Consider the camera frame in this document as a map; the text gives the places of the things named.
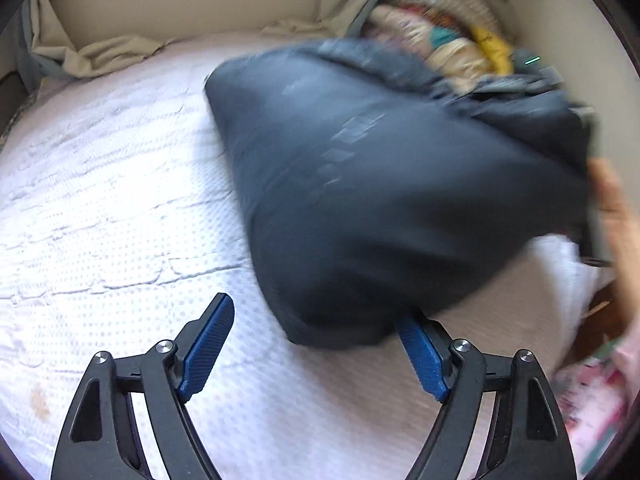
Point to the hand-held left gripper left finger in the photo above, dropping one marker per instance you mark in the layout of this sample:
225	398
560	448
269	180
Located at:
207	347

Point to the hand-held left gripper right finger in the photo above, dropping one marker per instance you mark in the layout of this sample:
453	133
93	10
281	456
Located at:
425	355

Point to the dark navy jacket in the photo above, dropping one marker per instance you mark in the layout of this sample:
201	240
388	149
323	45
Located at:
375	200

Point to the person's right forearm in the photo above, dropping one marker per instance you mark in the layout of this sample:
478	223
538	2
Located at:
617	240

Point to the pile of colourful clothes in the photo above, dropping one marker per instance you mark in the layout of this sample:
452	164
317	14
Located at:
445	25

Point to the white quilted mattress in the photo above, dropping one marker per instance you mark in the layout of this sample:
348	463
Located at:
125	220

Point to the pink printed cloth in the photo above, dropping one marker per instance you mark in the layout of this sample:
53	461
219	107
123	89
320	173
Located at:
595	405

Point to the beige crumpled sheet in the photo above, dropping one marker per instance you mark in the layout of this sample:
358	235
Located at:
330	10
95	57

